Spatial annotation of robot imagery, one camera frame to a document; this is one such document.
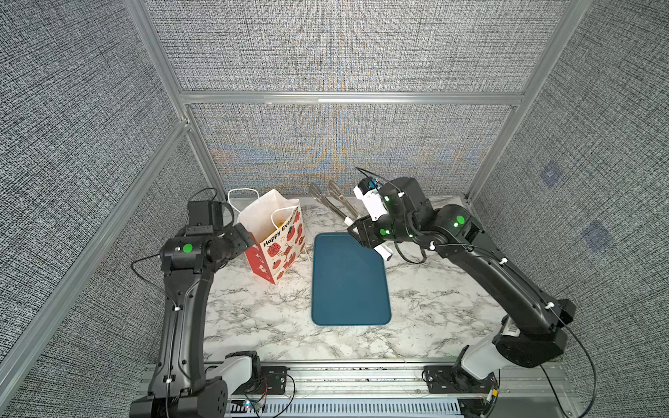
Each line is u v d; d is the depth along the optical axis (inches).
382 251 22.8
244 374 24.5
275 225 29.8
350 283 36.9
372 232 21.6
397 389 28.7
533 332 15.9
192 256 16.5
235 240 24.1
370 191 21.1
